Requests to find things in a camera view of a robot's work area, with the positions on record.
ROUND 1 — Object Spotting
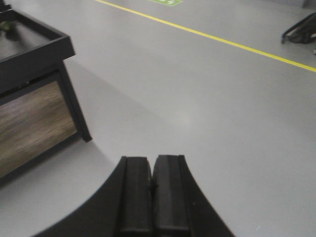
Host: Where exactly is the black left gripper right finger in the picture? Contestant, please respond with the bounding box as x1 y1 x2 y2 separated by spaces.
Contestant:
153 155 234 237

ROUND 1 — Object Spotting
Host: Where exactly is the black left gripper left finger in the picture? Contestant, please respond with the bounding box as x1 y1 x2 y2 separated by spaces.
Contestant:
37 157 152 237

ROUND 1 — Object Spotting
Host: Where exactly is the black side table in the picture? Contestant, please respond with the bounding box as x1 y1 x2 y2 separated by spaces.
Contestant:
0 1 92 182

